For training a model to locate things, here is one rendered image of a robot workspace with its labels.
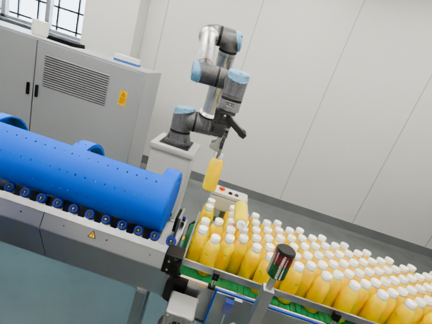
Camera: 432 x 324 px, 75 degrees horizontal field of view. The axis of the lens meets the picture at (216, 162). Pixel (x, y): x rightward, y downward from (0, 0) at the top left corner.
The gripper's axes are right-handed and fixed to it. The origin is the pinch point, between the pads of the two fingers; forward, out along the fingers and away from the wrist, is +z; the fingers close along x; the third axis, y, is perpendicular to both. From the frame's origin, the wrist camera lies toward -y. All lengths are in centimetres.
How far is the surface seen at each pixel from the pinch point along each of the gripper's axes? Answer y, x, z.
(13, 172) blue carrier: 79, 22, 28
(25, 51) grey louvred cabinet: 208, -146, 8
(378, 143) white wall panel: -202, -274, 7
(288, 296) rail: -43, 30, 38
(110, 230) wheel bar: 36, 20, 42
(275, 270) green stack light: -28, 47, 15
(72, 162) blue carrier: 56, 19, 16
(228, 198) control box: -11.7, -15.4, 27.6
